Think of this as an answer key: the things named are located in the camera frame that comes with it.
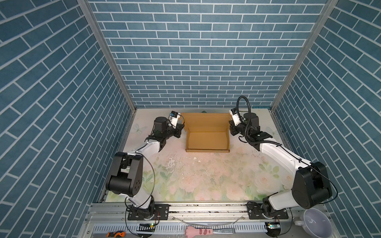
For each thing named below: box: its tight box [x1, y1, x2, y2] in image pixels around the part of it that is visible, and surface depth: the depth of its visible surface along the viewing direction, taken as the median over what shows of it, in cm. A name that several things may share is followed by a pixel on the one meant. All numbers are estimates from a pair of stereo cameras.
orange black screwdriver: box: [106, 231, 126, 238], surface depth 68 cm
